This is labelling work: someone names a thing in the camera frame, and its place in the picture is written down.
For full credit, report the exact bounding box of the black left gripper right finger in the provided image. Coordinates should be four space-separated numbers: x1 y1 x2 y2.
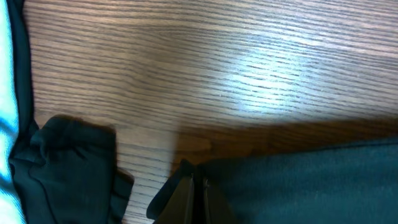
203 179 238 224

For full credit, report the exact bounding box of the light blue t-shirt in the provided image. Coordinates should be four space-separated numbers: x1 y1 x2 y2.
1 0 25 224

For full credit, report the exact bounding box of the black t-shirt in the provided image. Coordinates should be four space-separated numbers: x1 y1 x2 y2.
146 138 397 223

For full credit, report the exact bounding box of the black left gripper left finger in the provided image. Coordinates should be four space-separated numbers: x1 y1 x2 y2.
154 177 195 224

